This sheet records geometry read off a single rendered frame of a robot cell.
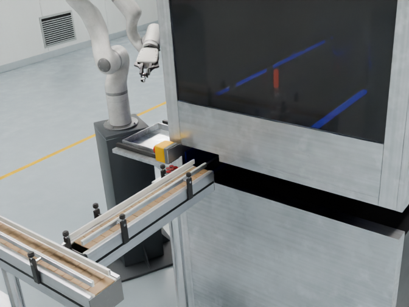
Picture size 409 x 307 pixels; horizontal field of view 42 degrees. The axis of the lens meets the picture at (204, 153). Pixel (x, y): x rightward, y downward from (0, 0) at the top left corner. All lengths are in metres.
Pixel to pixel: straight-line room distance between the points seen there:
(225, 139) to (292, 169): 0.30
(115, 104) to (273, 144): 1.15
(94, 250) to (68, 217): 2.08
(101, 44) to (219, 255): 1.20
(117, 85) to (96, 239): 1.18
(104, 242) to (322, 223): 0.78
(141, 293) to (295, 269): 1.14
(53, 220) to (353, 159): 2.52
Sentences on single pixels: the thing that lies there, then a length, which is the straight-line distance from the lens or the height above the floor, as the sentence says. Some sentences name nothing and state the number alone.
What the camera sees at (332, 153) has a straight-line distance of 1.85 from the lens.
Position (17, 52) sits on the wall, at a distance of 8.00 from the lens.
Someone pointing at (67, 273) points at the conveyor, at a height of 0.95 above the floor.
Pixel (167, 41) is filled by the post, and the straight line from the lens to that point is 2.11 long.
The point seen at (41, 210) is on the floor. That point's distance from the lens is 4.02.
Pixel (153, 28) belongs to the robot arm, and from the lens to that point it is 2.72.
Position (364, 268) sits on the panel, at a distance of 2.02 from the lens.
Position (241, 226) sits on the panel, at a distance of 2.22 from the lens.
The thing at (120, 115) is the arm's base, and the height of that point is 0.93.
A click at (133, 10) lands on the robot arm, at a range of 2.69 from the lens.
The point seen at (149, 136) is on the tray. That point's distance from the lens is 2.69.
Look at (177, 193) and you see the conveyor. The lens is 2.03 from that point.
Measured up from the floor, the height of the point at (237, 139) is 1.10.
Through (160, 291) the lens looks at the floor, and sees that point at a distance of 3.04.
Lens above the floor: 1.93
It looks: 25 degrees down
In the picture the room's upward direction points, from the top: 4 degrees counter-clockwise
